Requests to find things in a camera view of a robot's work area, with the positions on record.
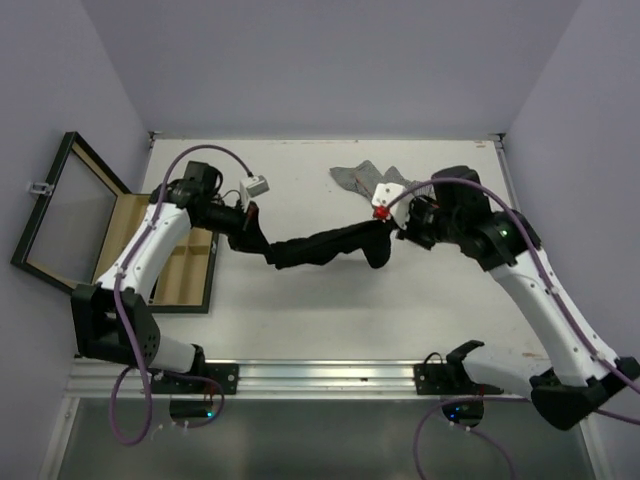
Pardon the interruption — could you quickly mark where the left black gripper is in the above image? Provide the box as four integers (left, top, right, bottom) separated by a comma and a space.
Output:
195, 197, 273, 254

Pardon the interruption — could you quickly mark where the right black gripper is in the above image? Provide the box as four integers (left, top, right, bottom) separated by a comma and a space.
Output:
389, 190, 462, 247

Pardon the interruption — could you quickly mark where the black underwear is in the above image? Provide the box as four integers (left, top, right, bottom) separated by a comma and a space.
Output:
228, 214, 394, 270

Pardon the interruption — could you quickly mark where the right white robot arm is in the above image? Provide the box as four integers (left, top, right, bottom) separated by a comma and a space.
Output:
388, 166, 639, 430

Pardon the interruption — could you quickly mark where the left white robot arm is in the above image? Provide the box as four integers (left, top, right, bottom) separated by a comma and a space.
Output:
71, 161, 269, 393

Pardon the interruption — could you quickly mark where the grey striped underwear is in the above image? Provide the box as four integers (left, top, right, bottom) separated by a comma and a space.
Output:
329, 160, 418, 200

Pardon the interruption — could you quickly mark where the wooden compartment organizer box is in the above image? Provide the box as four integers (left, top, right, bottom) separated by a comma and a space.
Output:
92, 194, 218, 314

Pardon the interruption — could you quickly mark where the glass box lid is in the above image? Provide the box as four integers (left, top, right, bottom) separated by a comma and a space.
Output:
10, 131, 131, 295

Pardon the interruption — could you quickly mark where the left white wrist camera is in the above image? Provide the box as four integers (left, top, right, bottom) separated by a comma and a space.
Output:
239, 175, 270, 205

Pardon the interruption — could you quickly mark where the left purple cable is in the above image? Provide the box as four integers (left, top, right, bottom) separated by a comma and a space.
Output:
108, 144, 251, 446

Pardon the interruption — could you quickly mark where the purple cable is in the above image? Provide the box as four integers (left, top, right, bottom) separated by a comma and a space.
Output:
384, 178, 640, 480
108, 144, 251, 446

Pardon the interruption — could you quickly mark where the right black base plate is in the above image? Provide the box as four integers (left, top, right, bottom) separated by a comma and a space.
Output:
413, 352, 504, 396

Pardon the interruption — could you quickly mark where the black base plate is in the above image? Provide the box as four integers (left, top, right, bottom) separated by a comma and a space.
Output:
151, 363, 239, 395
413, 352, 504, 396

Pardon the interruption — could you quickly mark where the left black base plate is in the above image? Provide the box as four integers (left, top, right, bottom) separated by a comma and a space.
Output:
151, 363, 239, 395

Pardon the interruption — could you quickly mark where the white wall latch clip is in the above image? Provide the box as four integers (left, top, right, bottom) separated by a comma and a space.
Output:
26, 182, 55, 196

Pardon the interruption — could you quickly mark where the aluminium mounting rail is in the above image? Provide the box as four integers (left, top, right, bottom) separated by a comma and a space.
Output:
64, 358, 586, 401

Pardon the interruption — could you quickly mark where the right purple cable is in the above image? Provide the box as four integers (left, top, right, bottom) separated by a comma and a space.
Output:
384, 178, 640, 480

